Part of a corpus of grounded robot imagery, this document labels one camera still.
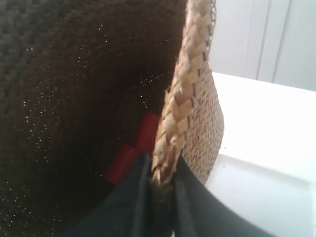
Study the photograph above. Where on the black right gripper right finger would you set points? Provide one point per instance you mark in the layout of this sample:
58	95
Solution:
199	213

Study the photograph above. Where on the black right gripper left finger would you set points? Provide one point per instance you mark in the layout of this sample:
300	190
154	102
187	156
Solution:
125	212

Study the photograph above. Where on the brown woven wicker basket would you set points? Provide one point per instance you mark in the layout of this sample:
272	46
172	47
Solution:
76	77

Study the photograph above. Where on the large red cylinder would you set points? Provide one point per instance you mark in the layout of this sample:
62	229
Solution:
121	164

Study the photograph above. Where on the small red cylinder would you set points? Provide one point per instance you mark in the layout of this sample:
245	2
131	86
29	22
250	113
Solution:
145	137

